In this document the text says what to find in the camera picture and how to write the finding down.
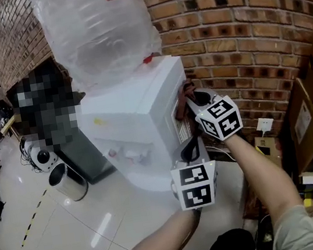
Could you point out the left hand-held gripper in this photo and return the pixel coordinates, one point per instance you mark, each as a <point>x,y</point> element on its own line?
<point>195,186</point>

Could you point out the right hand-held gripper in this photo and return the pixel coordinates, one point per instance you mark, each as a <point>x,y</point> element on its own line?
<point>220,120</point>

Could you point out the brown wiping cloth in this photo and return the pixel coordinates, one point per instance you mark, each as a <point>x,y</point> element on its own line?
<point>183,102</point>

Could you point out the white water dispenser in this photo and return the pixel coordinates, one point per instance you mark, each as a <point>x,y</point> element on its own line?
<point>130,108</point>

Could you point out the person's left forearm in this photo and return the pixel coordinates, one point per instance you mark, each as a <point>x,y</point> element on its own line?
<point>158,245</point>

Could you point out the person's right forearm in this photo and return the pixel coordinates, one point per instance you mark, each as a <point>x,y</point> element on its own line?
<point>265,180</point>

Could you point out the plastic-wrapped water bottle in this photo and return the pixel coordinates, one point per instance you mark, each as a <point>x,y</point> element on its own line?
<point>95,37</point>

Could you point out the red yellow printed cardboard box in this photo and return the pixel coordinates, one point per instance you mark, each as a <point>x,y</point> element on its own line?
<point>266,148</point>

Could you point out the cardboard box with white label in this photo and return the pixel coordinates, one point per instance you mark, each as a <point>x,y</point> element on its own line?
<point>306,121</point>

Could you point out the steel trash bin with liner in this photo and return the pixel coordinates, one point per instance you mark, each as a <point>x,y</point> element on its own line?
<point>69,185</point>

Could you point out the person's grey shirt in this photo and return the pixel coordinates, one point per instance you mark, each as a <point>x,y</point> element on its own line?
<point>297,231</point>

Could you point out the white round device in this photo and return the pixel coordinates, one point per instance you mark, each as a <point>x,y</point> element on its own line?
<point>43,157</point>

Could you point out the black framed glass panel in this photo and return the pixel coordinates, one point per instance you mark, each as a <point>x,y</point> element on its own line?
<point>45,109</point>

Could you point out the yellow black striped floor tape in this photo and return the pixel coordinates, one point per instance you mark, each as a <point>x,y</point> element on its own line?
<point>30,221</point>

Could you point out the white wall socket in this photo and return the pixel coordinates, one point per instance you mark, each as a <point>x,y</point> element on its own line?
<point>265,125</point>

